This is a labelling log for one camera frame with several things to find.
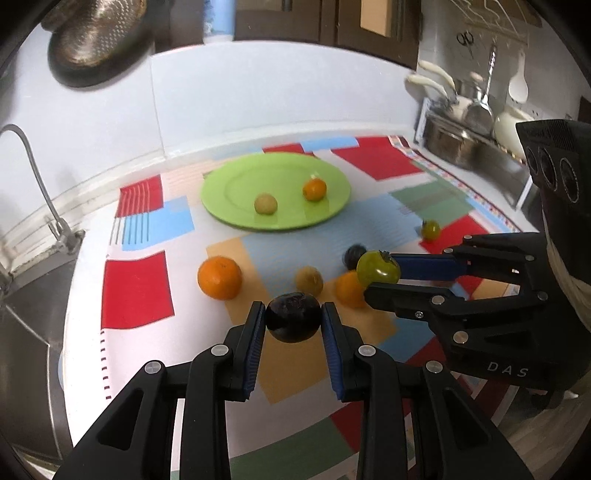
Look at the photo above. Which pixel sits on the steel sink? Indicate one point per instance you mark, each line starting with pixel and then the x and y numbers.
pixel 32 346

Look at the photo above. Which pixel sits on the scissors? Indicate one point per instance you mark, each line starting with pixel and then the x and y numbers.
pixel 465 40

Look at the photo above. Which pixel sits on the metal colander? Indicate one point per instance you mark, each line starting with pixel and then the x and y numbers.
pixel 92 37

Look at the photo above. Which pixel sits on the metal ladle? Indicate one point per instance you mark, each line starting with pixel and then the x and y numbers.
pixel 480 110

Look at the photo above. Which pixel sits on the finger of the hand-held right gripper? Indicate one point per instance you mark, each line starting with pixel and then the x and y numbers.
pixel 429 266
pixel 406 300

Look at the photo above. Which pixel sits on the white pot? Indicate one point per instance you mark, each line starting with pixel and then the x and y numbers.
pixel 508 124

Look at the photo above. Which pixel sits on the steel pot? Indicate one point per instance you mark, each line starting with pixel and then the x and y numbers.
pixel 450 141

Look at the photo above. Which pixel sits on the green plate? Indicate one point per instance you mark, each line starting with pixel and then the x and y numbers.
pixel 240 184

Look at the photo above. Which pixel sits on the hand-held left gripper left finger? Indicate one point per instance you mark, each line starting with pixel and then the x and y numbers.
pixel 254 355

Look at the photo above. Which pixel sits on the large orange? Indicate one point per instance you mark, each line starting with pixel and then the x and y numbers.
pixel 219 278

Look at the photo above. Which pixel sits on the green tomato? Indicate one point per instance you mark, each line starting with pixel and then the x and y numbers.
pixel 431 230
pixel 376 268

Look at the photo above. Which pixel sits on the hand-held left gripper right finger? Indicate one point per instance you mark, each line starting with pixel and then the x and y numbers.
pixel 333 350

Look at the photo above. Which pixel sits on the colourful patchwork tablecloth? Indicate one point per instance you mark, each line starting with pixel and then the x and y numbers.
pixel 161 332

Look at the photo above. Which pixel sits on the tan round fruit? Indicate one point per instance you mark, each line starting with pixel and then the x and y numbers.
pixel 266 204
pixel 309 280

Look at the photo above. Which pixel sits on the dish rack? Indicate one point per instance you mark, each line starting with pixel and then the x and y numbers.
pixel 508 170

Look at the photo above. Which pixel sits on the dark purple plum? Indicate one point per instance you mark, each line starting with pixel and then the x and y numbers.
pixel 294 318
pixel 352 254

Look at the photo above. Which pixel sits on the blue bottle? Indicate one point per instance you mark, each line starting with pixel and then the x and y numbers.
pixel 221 18

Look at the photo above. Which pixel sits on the small orange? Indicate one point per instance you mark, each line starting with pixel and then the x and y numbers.
pixel 315 189

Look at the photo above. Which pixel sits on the dark wooden cabinet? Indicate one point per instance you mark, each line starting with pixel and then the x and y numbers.
pixel 295 23

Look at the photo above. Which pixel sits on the metal faucet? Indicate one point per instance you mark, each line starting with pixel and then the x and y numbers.
pixel 36 161

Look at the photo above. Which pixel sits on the white spoon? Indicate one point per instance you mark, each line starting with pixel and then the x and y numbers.
pixel 518 87

